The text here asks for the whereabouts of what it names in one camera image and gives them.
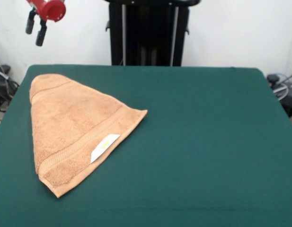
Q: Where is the dark green table cloth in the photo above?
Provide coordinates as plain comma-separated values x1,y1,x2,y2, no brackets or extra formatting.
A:
0,64,292,227

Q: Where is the tan terry towel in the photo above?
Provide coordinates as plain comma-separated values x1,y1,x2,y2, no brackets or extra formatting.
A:
29,73,148,199

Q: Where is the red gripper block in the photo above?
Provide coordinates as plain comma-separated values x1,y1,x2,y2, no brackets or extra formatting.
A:
25,0,67,47

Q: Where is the black vertical column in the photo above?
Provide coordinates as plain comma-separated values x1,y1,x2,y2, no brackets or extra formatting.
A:
103,0,203,67

